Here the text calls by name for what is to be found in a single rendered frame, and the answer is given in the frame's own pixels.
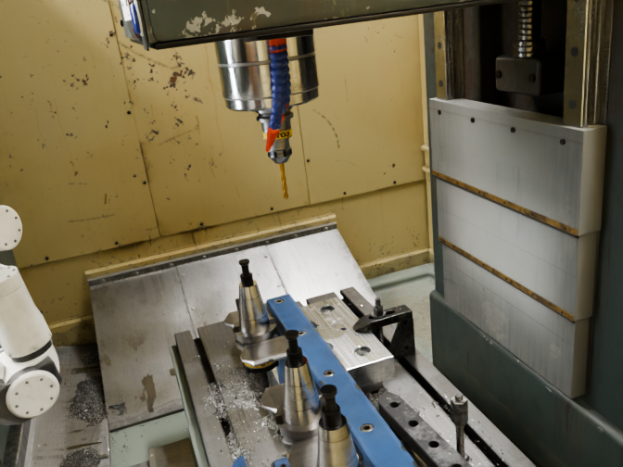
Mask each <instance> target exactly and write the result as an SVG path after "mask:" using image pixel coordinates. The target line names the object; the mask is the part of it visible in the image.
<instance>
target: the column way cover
mask: <svg viewBox="0 0 623 467"><path fill-rule="evenodd" d="M429 106H430V128H431V149H432V174H433V176H434V177H436V178H437V197H438V220H439V241H440V242H441V243H442V249H443V272H444V296H445V302H446V303H447V304H449V305H450V306H451V307H453V308H454V309H455V310H457V311H458V312H459V313H461V314H462V315H463V316H465V317H466V319H467V320H469V321H470V322H472V323H473V324H474V325H475V326H477V327H478V328H479V329H481V330H482V331H483V332H485V333H486V334H487V335H489V336H490V337H491V338H493V339H494V340H495V341H497V342H498V343H499V344H500V345H502V346H503V347H505V348H506V349H507V350H509V351H510V352H511V353H513V354H514V355H515V356H517V357H518V358H519V359H520V360H522V361H523V362H525V363H526V365H527V366H529V367H530V368H531V369H533V370H534V371H535V372H537V373H538V374H539V375H540V376H542V377H543V378H544V379H546V380H547V381H548V382H550V383H551V384H552V385H554V386H555V387H556V388H558V389H559V390H560V391H561V392H563V393H564V394H565V395H567V396H568V397H569V398H576V397H579V396H582V395H584V394H586V392H585V386H586V371H587V355H588V339H589V323H590V317H591V316H592V305H593V290H594V275H595V260H596V245H597V231H601V223H602V209H603V194H604V165H605V150H606V136H607V126H605V125H600V124H598V125H589V126H588V127H584V128H578V127H573V126H568V125H564V124H563V118H561V117H556V116H551V115H546V114H541V113H537V112H531V111H526V110H522V109H516V108H511V107H503V106H497V105H492V104H488V103H482V102H477V101H473V100H468V99H462V98H458V99H452V100H448V101H446V100H441V99H437V98H436V97H435V98H430V99H429Z"/></svg>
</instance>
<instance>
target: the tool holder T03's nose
mask: <svg viewBox="0 0 623 467"><path fill-rule="evenodd" d="M291 155H292V148H291V146H290V143H289V138H287V139H284V140H278V141H274V143H273V146H272V149H271V151H270V152H268V157H269V158H270V159H271V160H272V161H273V162H274V163H276V164H281V163H286V162H288V160H289V158H290V156H291Z"/></svg>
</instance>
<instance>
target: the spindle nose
mask: <svg viewBox="0 0 623 467"><path fill-rule="evenodd" d="M286 45H287V52H288V56H287V59H288V61H289V64H288V66H289V68H290V72H289V74H290V76H291V77H290V82H291V86H290V87H289V88H290V90H291V95H290V102H289V105H288V107H293V106H298V105H302V104H306V103H309V102H311V101H313V100H315V99H316V98H317V97H318V96H319V95H320V93H319V85H320V82H319V72H318V64H317V56H316V54H315V51H316V46H315V38H314V30H313V35H311V36H301V37H293V38H286ZM214 46H215V52H216V57H217V63H218V64H219V66H218V69H219V74H220V80H221V86H222V96H223V98H224V100H225V106H226V107H227V108H228V109H230V110H233V111H263V110H271V108H272V107H273V106H272V101H273V99H272V94H273V91H272V87H273V83H272V77H273V75H272V73H271V72H272V69H273V68H272V67H271V62H272V60H271V58H270V54H271V53H270V49H269V47H270V46H269V40H265V41H255V42H244V39H243V38H242V39H234V40H228V41H221V42H215V43H214Z"/></svg>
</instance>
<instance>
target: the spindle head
mask: <svg viewBox="0 0 623 467"><path fill-rule="evenodd" d="M139 1H140V6H141V10H142V15H143V20H144V23H145V28H146V37H147V41H148V46H149V47H150V48H153V49H156V50H160V49H167V48H174V47H181V46H188V45H195V44H207V43H215V42H221V41H228V40H234V39H242V38H248V37H255V36H262V35H269V34H276V33H283V32H295V31H303V30H309V29H316V28H323V27H330V26H337V25H344V24H351V23H357V22H365V21H371V20H378V19H391V18H397V17H404V16H411V15H418V14H425V13H432V12H439V11H445V10H453V9H459V8H466V7H473V6H485V5H493V4H499V3H506V2H514V1H520V0H139ZM118 2H119V7H120V12H121V20H120V24H121V26H122V27H123V28H124V32H125V36H126V38H130V41H131V42H134V43H137V44H141V45H143V41H142V42H141V43H140V42H139V41H138V39H137V37H136V36H135V35H134V27H133V23H132V20H126V21H125V19H124V15H123V10H122V6H121V0H118Z"/></svg>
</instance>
